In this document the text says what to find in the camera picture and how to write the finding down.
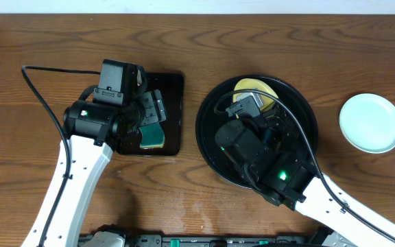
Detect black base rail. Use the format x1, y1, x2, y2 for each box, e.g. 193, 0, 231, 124
77, 224, 326, 247

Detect black rectangular tray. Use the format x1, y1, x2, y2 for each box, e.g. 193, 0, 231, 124
116, 73, 184, 156

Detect light green plate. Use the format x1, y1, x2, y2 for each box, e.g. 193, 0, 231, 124
339, 93, 395, 154

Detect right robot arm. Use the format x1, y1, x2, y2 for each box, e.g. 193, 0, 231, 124
215, 104, 395, 246

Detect yellow plate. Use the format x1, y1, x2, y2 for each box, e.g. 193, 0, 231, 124
232, 78, 278, 112

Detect green yellow sponge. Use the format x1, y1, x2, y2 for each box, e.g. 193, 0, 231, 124
140, 123, 165, 149

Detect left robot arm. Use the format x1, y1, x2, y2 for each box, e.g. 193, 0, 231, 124
23, 86, 170, 246

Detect black round tray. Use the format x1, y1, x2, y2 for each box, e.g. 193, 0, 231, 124
195, 74, 319, 189

